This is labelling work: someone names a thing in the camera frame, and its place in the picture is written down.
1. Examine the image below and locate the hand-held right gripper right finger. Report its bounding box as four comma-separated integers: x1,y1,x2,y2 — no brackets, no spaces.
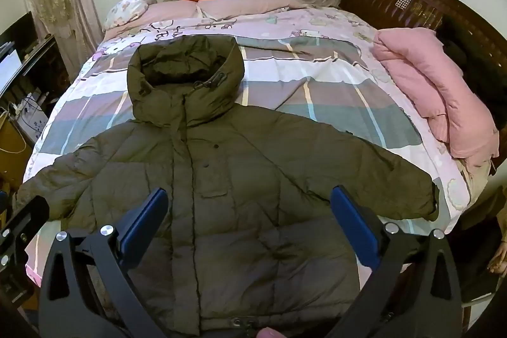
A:
329,185,463,338

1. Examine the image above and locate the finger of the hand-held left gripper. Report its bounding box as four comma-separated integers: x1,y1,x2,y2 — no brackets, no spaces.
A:
0,191,49,307

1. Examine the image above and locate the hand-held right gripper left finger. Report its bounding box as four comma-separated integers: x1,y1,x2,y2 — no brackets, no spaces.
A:
38,188,175,338

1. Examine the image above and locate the olive green hooded puffer jacket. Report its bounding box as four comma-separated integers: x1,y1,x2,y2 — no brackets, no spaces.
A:
14,35,441,338

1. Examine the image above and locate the printed pastel checked bed cover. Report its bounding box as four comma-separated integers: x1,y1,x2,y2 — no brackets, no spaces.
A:
23,4,472,283

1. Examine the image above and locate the folded pink quilt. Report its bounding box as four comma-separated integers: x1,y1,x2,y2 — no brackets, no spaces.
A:
370,27,500,161

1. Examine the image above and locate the dark wooden desk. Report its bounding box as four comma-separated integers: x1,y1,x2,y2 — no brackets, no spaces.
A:
0,33,71,149

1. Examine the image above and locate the black monitor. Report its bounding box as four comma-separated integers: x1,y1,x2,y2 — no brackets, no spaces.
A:
0,11,38,59

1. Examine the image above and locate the printed white pillow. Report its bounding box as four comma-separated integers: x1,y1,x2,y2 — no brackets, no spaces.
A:
104,0,157,31

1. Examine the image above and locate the pale pink duvet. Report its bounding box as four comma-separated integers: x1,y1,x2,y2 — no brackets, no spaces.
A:
146,0,314,20

